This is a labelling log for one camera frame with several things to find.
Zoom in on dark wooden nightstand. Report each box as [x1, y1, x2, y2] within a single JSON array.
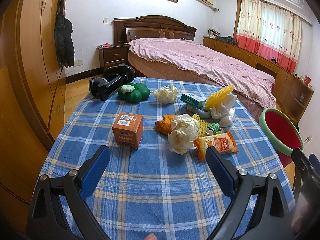
[[97, 44, 130, 74]]

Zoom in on shelf ornament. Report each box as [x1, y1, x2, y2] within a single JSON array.
[[299, 93, 305, 104]]

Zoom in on white sock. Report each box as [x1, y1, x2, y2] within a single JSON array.
[[211, 93, 238, 128]]

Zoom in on dark wooden bed frame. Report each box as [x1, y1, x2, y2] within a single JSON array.
[[113, 16, 264, 120]]

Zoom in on orange cardboard box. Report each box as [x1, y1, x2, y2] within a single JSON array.
[[112, 112, 144, 149]]

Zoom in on wooden wardrobe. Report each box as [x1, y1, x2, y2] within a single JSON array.
[[1, 0, 66, 232]]

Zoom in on wall power socket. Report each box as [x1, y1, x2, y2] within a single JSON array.
[[74, 60, 84, 67]]

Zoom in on green clover toy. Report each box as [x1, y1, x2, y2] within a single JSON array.
[[118, 83, 151, 103]]

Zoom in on black hanging jacket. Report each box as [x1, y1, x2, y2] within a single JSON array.
[[54, 13, 75, 68]]

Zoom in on cream and red curtain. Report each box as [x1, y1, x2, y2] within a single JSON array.
[[235, 0, 302, 73]]

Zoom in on orange snack packet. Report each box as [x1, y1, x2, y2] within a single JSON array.
[[194, 131, 239, 161]]

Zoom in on green white small wrapper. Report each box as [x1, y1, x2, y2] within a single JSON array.
[[205, 123, 223, 135]]

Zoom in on pink bedspread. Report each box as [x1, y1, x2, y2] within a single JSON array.
[[129, 37, 276, 108]]

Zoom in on photo frame on cabinet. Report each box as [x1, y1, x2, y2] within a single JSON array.
[[207, 28, 221, 38]]

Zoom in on black phone holder mount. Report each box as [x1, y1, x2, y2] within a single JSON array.
[[88, 63, 136, 101]]

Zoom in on long wooden cabinet desk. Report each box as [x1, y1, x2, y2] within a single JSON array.
[[203, 36, 313, 125]]

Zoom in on teal white carton box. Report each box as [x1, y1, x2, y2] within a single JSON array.
[[180, 93, 207, 108]]

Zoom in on blue plaid tablecloth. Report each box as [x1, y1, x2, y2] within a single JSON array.
[[39, 77, 295, 239]]

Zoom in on red item on nightstand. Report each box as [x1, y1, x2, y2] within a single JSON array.
[[100, 43, 112, 48]]

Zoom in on dark clothes pile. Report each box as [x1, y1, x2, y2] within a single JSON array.
[[215, 36, 238, 46]]

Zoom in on red bin green rim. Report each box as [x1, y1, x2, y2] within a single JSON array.
[[259, 108, 304, 167]]

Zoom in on person's left hand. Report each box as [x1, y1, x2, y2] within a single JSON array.
[[144, 233, 158, 240]]

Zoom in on black object on desk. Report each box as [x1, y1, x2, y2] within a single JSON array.
[[270, 57, 277, 64]]

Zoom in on light blue curved tube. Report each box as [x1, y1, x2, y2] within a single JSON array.
[[187, 105, 212, 119]]

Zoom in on white tissue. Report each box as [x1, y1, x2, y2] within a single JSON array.
[[152, 84, 178, 104], [168, 114, 200, 155]]

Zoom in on red box on cabinet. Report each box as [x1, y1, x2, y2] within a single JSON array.
[[304, 76, 311, 86]]

